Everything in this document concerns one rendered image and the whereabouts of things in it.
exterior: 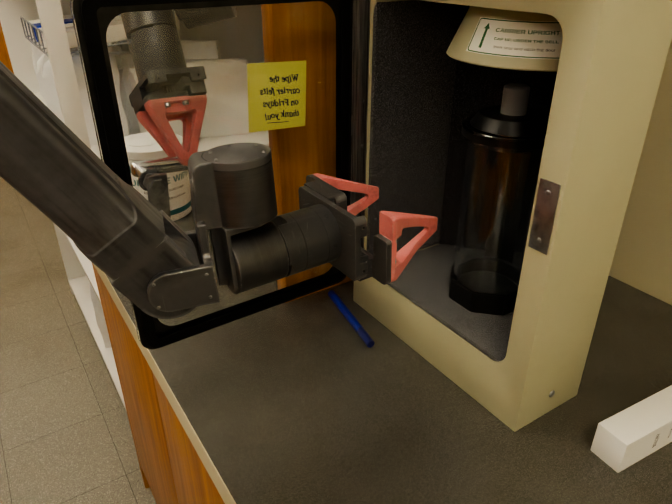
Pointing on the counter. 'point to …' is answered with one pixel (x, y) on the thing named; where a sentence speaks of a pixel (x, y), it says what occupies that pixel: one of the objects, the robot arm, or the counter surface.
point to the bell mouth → (508, 40)
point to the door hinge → (360, 93)
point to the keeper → (544, 215)
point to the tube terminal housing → (589, 176)
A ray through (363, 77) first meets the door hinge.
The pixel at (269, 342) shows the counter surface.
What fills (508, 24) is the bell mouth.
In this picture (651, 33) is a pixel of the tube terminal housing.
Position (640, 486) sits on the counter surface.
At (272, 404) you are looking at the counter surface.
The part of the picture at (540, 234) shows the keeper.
